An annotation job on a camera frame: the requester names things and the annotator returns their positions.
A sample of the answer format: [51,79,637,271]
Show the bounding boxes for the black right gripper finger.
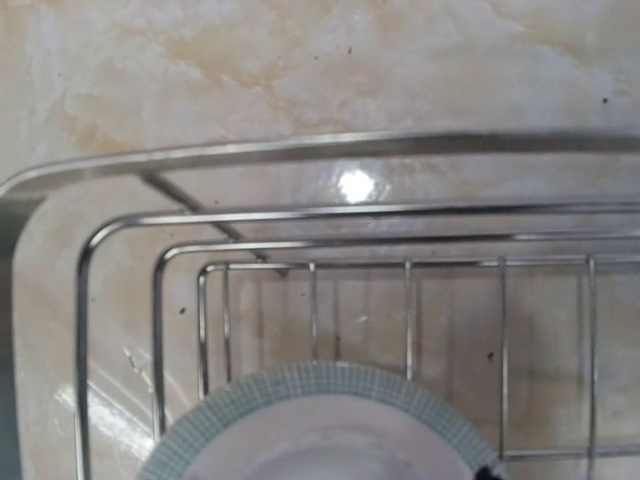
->
[474,465,503,480]

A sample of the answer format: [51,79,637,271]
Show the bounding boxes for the pale green ribbed bowl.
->
[139,362,507,479]

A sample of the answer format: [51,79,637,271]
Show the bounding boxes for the metal wire dish rack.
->
[1,130,639,479]

